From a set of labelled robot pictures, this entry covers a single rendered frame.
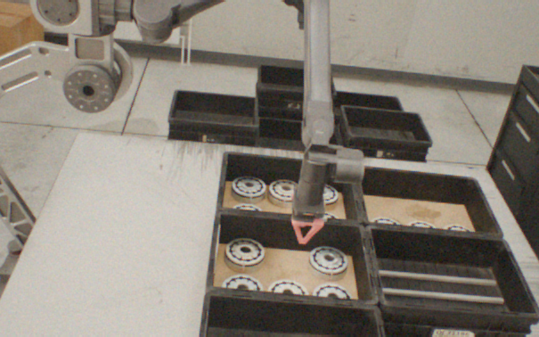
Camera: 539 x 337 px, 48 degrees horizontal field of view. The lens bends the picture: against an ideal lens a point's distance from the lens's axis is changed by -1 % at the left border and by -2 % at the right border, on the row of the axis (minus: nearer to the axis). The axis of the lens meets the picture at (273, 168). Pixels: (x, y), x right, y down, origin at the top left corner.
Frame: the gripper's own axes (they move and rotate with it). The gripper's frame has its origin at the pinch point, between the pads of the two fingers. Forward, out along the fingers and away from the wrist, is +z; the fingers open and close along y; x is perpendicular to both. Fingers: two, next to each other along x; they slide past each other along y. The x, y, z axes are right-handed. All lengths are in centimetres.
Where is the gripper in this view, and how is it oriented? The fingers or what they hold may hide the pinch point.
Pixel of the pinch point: (302, 231)
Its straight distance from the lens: 138.7
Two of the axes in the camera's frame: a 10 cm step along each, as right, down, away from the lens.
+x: -9.9, -1.2, -0.6
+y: 0.1, -5.2, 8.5
